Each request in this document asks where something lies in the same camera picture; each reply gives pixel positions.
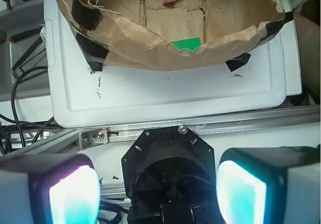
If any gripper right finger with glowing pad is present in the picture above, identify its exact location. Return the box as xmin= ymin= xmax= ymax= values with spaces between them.
xmin=216 ymin=146 xmax=320 ymax=223

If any green flat card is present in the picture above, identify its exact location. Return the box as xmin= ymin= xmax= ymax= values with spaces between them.
xmin=171 ymin=38 xmax=202 ymax=52

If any brown paper bag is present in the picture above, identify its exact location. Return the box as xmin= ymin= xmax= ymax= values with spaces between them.
xmin=56 ymin=0 xmax=293 ymax=71

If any aluminium frame rail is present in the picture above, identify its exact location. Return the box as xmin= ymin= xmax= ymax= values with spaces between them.
xmin=16 ymin=104 xmax=320 ymax=155

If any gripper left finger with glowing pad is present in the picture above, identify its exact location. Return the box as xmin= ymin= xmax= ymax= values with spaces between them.
xmin=1 ymin=154 xmax=101 ymax=223

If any black cable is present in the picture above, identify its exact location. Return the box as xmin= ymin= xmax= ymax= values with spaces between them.
xmin=0 ymin=37 xmax=55 ymax=157

